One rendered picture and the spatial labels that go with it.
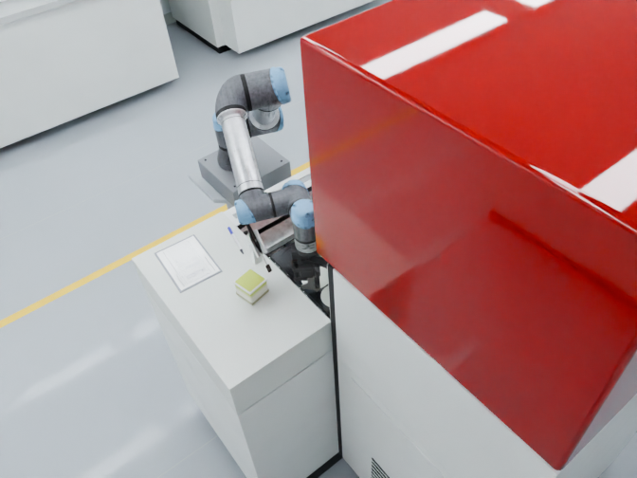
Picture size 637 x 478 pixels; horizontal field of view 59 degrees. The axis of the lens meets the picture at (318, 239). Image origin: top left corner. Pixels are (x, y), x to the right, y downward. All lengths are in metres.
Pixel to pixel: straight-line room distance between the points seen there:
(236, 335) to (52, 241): 2.19
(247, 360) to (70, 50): 3.16
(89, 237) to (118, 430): 1.31
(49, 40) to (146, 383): 2.46
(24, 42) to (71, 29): 0.31
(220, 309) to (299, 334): 0.26
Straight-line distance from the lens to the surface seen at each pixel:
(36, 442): 2.89
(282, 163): 2.28
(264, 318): 1.69
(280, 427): 1.92
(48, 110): 4.49
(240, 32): 4.92
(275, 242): 2.01
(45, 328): 3.24
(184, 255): 1.91
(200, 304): 1.76
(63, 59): 4.39
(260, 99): 1.80
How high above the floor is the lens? 2.31
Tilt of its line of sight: 45 degrees down
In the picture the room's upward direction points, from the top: 4 degrees counter-clockwise
